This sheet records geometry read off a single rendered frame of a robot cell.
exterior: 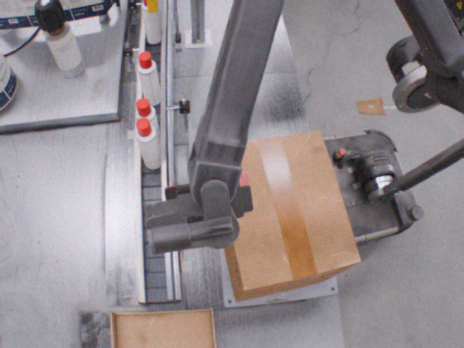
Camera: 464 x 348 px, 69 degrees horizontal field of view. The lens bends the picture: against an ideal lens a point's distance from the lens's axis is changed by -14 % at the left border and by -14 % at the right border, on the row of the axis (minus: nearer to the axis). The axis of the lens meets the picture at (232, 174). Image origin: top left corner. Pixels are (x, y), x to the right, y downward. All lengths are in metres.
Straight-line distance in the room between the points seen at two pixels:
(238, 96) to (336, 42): 2.24
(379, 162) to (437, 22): 1.22
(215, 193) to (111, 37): 0.98
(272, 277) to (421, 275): 1.49
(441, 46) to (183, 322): 0.83
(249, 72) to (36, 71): 1.03
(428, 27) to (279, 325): 0.78
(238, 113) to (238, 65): 0.06
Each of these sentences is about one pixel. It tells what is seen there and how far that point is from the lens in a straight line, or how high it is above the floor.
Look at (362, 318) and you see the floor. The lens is 1.98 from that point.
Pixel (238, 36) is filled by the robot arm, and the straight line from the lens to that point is 0.45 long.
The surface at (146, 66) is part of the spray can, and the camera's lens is 1.03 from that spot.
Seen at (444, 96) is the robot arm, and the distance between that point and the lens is 0.63.
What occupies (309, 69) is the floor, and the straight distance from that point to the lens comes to 2.45.
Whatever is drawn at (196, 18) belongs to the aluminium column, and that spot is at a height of 0.94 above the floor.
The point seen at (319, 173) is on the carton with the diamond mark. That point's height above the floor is 1.12.
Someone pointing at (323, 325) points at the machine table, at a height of 0.83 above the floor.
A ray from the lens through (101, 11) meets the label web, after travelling 1.40.
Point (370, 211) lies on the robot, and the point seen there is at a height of 0.24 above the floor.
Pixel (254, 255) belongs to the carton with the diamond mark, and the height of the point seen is 1.12.
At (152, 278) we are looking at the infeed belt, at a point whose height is 0.88.
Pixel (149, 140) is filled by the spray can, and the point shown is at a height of 1.04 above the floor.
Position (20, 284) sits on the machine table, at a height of 0.83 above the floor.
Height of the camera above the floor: 1.84
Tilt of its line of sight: 66 degrees down
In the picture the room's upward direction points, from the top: 7 degrees clockwise
